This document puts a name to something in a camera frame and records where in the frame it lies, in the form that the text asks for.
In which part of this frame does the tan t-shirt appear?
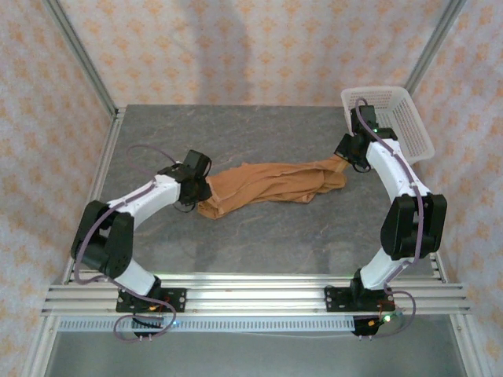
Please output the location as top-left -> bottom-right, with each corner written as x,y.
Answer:
196,156 -> 347,221

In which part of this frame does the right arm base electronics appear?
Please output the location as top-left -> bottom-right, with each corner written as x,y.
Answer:
351,312 -> 406,339

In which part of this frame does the white perforated plastic basket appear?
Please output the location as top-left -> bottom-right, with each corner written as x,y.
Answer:
340,85 -> 436,166

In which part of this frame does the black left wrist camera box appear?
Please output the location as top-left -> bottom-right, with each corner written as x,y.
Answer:
183,149 -> 212,177

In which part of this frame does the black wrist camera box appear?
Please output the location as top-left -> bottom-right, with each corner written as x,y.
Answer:
351,104 -> 379,134
183,149 -> 212,177

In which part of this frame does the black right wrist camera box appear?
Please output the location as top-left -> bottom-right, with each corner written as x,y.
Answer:
351,104 -> 379,134

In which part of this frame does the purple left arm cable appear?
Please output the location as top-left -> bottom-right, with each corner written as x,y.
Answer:
72,144 -> 185,343

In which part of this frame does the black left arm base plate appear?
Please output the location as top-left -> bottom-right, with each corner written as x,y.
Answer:
116,287 -> 188,314

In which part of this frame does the aluminium mounting rail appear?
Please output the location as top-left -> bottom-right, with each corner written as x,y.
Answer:
41,272 -> 472,317

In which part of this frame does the aluminium frame post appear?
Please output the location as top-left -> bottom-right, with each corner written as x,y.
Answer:
404,0 -> 468,96
42,0 -> 119,115

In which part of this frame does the slotted grey cable duct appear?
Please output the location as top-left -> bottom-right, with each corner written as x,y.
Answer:
58,316 -> 357,334

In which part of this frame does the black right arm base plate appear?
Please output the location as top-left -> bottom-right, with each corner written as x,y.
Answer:
325,286 -> 395,313

